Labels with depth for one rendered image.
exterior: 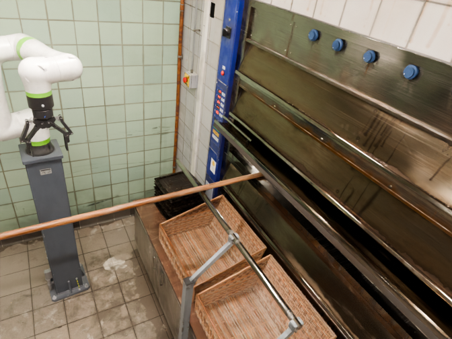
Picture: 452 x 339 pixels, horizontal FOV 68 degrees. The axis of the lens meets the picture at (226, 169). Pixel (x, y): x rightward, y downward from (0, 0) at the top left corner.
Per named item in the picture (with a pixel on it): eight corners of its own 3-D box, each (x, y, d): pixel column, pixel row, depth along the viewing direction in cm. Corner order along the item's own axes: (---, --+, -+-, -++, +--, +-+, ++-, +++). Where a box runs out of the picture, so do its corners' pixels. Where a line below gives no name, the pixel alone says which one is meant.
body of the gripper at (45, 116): (51, 101, 139) (54, 122, 144) (27, 104, 134) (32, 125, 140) (55, 109, 134) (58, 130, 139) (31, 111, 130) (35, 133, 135)
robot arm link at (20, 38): (5, 59, 160) (-2, 31, 153) (33, 56, 168) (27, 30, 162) (21, 67, 150) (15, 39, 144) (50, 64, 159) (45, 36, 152)
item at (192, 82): (192, 83, 256) (193, 70, 251) (197, 88, 249) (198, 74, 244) (183, 83, 253) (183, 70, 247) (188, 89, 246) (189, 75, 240)
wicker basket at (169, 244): (218, 221, 252) (222, 192, 237) (260, 277, 213) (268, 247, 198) (157, 239, 229) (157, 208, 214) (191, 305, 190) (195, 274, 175)
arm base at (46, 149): (21, 137, 201) (19, 128, 198) (48, 133, 209) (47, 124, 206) (27, 158, 184) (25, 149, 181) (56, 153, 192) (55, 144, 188)
